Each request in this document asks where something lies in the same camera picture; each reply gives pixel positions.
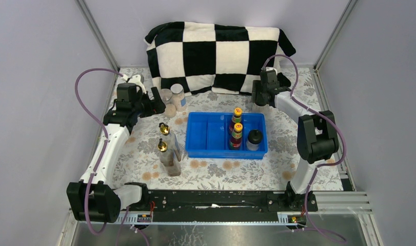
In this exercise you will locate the aluminium frame post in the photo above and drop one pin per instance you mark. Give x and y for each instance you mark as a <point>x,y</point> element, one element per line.
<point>92,24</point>
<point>335,33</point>

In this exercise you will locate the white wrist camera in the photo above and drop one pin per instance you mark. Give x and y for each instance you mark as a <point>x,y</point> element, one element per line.
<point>271,69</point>
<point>136,79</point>

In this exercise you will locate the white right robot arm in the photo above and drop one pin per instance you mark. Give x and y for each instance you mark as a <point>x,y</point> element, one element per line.
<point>317,139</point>

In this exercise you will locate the blue plastic divided bin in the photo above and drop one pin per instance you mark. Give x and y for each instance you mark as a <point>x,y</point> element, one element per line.
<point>207,135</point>

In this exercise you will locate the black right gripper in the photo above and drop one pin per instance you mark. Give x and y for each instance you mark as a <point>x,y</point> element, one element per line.
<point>256,87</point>

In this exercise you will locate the seed shaker black cap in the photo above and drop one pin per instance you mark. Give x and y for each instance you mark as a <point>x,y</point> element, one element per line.
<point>254,139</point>
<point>262,108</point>

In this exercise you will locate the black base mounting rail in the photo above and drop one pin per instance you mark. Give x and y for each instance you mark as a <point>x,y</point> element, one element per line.
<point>223,206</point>

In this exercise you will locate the aluminium frame post left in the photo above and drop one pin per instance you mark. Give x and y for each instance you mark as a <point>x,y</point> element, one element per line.
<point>92,24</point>

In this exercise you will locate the aluminium frame post right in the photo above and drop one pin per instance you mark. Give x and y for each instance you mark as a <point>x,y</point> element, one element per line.
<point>335,33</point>

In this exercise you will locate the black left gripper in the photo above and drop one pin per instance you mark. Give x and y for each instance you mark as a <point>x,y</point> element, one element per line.
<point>155,107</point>

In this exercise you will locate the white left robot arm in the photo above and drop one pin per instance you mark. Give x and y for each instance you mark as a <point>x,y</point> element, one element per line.
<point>94,198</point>

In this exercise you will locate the sauce bottle yellow cap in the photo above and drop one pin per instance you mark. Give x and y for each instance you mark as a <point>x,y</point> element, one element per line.
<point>236,119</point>
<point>236,133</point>

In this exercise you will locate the clear jar with steel lid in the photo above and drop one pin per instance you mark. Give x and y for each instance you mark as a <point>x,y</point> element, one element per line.
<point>170,109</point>

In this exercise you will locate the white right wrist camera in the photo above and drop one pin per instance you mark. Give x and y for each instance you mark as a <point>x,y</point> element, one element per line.
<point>271,69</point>

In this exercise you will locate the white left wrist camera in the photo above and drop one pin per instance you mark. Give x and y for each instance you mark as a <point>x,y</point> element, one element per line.
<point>136,79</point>

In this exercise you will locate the black and white checkered blanket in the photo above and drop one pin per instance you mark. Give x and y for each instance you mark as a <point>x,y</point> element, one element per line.
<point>210,57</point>

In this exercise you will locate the glass oil bottle gold stopper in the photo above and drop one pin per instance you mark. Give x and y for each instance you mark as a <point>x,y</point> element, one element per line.
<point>171,140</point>
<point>168,159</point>

